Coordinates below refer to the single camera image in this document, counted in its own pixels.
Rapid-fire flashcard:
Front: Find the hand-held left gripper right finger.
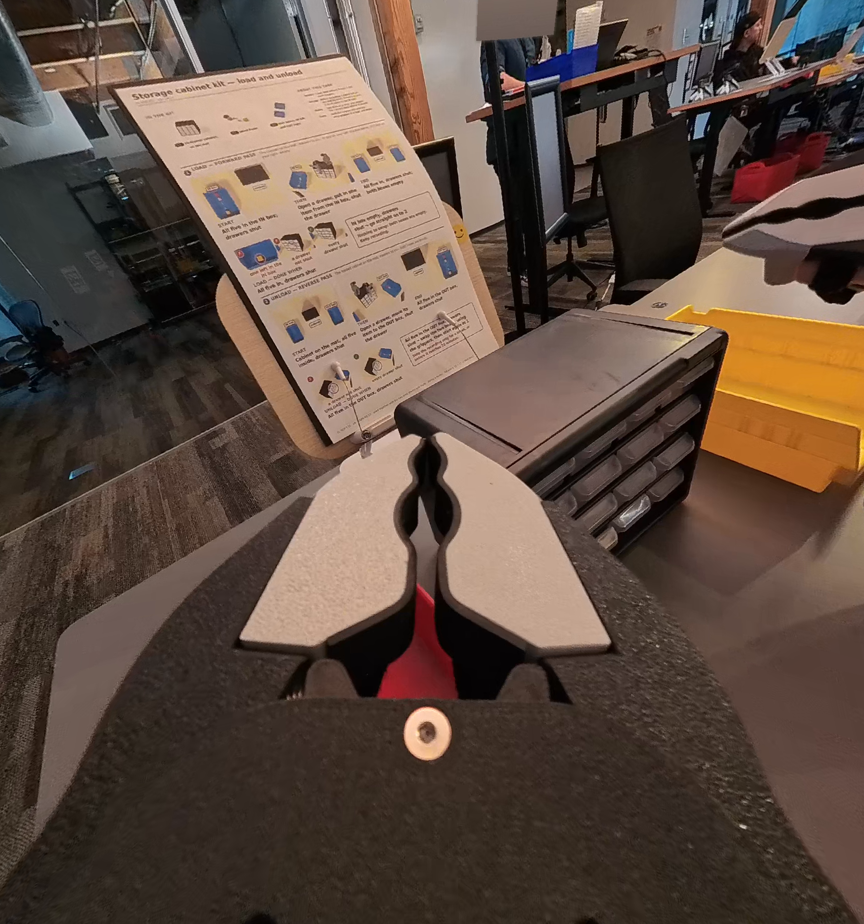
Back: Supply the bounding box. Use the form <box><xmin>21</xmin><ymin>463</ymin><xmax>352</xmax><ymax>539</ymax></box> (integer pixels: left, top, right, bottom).
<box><xmin>427</xmin><ymin>431</ymin><xmax>613</xmax><ymax>661</ymax></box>

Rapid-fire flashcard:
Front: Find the blue office chair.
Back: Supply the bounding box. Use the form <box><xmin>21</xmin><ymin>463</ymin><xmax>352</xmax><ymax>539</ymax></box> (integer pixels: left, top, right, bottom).
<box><xmin>0</xmin><ymin>296</ymin><xmax>72</xmax><ymax>394</ymax></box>

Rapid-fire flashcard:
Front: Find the black office chair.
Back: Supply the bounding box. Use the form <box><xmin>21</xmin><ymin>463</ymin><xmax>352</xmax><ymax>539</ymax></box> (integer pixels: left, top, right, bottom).
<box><xmin>594</xmin><ymin>119</ymin><xmax>704</xmax><ymax>304</ymax></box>

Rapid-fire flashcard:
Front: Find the red storage crate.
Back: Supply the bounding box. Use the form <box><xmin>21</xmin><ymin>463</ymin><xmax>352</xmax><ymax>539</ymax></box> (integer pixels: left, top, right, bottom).
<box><xmin>731</xmin><ymin>130</ymin><xmax>837</xmax><ymax>203</ymax></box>

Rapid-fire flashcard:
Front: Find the dark panel on stand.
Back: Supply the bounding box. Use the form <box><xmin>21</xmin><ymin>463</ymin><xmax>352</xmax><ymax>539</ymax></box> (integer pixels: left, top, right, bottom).
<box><xmin>526</xmin><ymin>76</ymin><xmax>609</xmax><ymax>311</ymax></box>

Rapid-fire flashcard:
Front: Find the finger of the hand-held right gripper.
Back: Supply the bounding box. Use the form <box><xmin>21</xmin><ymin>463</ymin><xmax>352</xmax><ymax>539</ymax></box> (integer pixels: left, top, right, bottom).
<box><xmin>721</xmin><ymin>200</ymin><xmax>864</xmax><ymax>275</ymax></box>
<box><xmin>750</xmin><ymin>145</ymin><xmax>864</xmax><ymax>225</ymax></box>

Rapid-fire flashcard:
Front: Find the dark storage shelf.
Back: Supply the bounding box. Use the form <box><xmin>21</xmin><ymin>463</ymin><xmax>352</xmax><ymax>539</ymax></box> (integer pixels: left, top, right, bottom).
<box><xmin>72</xmin><ymin>167</ymin><xmax>209</xmax><ymax>311</ymax></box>

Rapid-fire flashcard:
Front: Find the printed instruction sheet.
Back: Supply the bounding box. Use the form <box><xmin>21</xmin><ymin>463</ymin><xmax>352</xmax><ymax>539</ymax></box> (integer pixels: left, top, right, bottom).
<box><xmin>111</xmin><ymin>55</ymin><xmax>502</xmax><ymax>446</ymax></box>

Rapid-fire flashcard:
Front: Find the blue box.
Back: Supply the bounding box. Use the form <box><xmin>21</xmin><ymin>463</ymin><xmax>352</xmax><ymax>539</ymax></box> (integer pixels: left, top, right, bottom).
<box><xmin>526</xmin><ymin>44</ymin><xmax>602</xmax><ymax>83</ymax></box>

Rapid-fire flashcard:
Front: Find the red plastic bin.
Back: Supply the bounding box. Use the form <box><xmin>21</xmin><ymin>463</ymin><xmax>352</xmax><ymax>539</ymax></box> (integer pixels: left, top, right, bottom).
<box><xmin>378</xmin><ymin>585</ymin><xmax>462</xmax><ymax>701</ymax></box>

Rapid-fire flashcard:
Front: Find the wooden office desk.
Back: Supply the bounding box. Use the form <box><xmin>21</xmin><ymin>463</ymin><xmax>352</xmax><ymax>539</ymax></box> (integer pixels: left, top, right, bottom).
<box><xmin>671</xmin><ymin>51</ymin><xmax>864</xmax><ymax>119</ymax></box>
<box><xmin>469</xmin><ymin>44</ymin><xmax>722</xmax><ymax>124</ymax></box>

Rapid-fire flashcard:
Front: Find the yellow plastic bin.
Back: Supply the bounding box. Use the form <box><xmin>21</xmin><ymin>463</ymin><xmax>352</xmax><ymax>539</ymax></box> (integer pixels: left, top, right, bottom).
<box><xmin>668</xmin><ymin>304</ymin><xmax>864</xmax><ymax>495</ymax></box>

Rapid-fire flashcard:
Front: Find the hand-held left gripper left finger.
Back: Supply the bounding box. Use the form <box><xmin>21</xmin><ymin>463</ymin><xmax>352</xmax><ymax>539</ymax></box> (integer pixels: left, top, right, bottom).
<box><xmin>239</xmin><ymin>434</ymin><xmax>423</xmax><ymax>658</ymax></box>

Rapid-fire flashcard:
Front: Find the black drawer cabinet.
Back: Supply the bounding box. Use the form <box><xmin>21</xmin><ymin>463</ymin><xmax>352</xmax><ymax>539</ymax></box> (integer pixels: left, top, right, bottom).
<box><xmin>396</xmin><ymin>308</ymin><xmax>729</xmax><ymax>557</ymax></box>

